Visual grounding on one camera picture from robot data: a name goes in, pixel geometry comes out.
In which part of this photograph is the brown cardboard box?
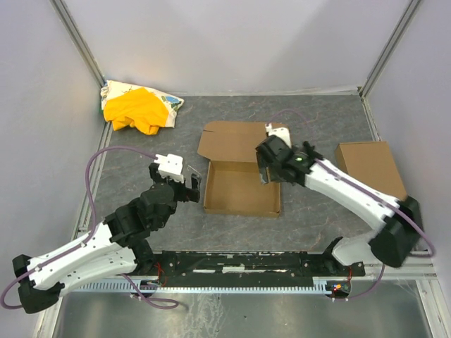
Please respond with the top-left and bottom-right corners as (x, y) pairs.
(197, 121), (281, 218)

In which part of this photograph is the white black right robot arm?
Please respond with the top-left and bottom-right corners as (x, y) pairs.
(256, 134), (423, 268)

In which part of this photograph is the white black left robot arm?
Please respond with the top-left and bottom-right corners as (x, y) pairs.
(13, 163), (201, 314)

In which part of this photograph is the flat folded cardboard box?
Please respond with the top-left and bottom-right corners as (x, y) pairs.
(335, 142), (407, 200)

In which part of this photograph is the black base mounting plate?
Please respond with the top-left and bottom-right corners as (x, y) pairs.
(131, 251), (365, 282)

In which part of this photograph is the yellow cloth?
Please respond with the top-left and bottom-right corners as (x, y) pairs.
(103, 88), (174, 135)

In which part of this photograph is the white patterned cloth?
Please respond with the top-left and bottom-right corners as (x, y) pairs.
(100, 80), (185, 126)

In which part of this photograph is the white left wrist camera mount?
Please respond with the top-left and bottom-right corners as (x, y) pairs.
(154, 154), (185, 183)

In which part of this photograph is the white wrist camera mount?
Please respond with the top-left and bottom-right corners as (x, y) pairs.
(264, 123), (292, 151)
(154, 154), (185, 183)

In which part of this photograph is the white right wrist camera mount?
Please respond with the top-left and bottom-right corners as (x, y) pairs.
(264, 123), (292, 151)

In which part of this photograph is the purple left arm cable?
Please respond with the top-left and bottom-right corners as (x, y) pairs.
(0, 146), (179, 310)

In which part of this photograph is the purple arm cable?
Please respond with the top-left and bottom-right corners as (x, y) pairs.
(0, 146), (179, 310)
(268, 108), (435, 303)

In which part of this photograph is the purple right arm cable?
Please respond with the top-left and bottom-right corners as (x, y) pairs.
(268, 108), (435, 303)

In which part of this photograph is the light blue cable duct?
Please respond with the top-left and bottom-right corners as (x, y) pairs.
(75, 273), (344, 294)

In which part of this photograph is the aluminium front rail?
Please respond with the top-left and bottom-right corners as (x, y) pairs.
(352, 251), (438, 280)

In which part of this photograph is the left aluminium frame post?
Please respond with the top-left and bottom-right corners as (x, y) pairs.
(49, 0), (105, 87)

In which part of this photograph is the aluminium frame post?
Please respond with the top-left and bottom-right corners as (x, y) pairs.
(49, 0), (105, 87)
(359, 0), (423, 99)

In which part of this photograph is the right aluminium frame post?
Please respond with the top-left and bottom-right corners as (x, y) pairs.
(359, 0), (423, 99)

